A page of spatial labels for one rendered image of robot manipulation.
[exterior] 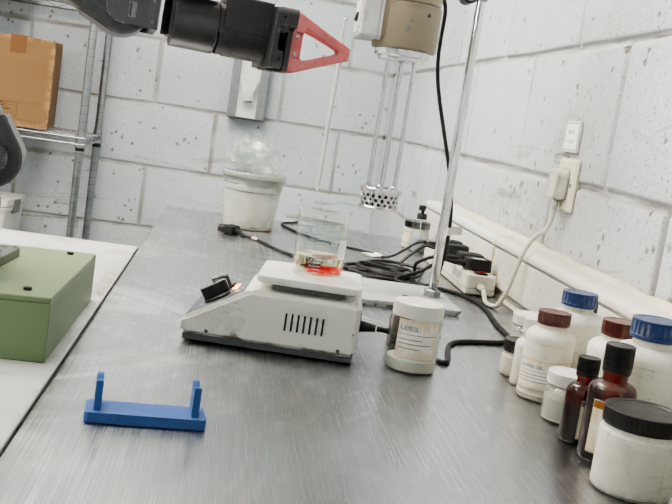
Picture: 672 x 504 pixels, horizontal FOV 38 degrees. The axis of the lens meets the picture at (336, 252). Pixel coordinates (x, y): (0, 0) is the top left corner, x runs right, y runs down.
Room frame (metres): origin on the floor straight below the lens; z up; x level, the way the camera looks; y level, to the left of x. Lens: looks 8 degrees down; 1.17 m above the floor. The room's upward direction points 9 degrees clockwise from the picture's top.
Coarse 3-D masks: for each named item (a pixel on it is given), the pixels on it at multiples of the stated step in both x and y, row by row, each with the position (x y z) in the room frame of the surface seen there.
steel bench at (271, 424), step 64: (192, 256) 1.67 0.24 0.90; (256, 256) 1.78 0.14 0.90; (128, 320) 1.14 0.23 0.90; (384, 320) 1.37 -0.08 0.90; (448, 320) 1.45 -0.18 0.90; (64, 384) 0.86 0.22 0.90; (128, 384) 0.89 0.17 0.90; (256, 384) 0.95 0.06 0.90; (320, 384) 0.99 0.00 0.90; (384, 384) 1.03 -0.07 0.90; (448, 384) 1.07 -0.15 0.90; (64, 448) 0.70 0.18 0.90; (128, 448) 0.72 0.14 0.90; (192, 448) 0.74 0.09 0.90; (256, 448) 0.77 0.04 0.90; (320, 448) 0.79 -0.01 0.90; (384, 448) 0.82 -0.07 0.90; (448, 448) 0.84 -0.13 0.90; (512, 448) 0.87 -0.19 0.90
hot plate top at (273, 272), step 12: (264, 264) 1.16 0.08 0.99; (276, 264) 1.17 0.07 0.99; (288, 264) 1.19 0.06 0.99; (264, 276) 1.08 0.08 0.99; (276, 276) 1.09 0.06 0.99; (288, 276) 1.10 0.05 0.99; (300, 276) 1.11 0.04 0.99; (348, 276) 1.17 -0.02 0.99; (360, 276) 1.18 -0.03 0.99; (300, 288) 1.08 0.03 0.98; (312, 288) 1.08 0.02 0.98; (324, 288) 1.08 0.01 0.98; (336, 288) 1.08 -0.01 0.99; (348, 288) 1.08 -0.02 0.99; (360, 288) 1.09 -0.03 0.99
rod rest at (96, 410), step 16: (96, 384) 0.77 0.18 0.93; (192, 384) 0.81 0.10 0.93; (96, 400) 0.77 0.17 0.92; (192, 400) 0.80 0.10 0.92; (96, 416) 0.77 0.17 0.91; (112, 416) 0.77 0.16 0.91; (128, 416) 0.77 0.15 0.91; (144, 416) 0.78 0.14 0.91; (160, 416) 0.78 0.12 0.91; (176, 416) 0.79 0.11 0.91; (192, 416) 0.79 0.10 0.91
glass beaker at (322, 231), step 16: (304, 208) 1.12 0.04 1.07; (320, 208) 1.17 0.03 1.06; (336, 208) 1.17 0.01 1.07; (304, 224) 1.12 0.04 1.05; (320, 224) 1.11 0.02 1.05; (336, 224) 1.12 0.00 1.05; (304, 240) 1.12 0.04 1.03; (320, 240) 1.11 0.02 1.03; (336, 240) 1.12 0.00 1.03; (304, 256) 1.12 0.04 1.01; (320, 256) 1.11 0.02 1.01; (336, 256) 1.12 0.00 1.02; (304, 272) 1.12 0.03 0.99; (320, 272) 1.11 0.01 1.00; (336, 272) 1.12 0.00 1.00
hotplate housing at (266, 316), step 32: (256, 288) 1.09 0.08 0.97; (288, 288) 1.10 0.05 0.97; (192, 320) 1.08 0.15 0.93; (224, 320) 1.08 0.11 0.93; (256, 320) 1.08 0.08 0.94; (288, 320) 1.08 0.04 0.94; (320, 320) 1.08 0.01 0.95; (352, 320) 1.08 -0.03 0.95; (288, 352) 1.08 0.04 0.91; (320, 352) 1.08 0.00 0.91; (352, 352) 1.08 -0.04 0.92
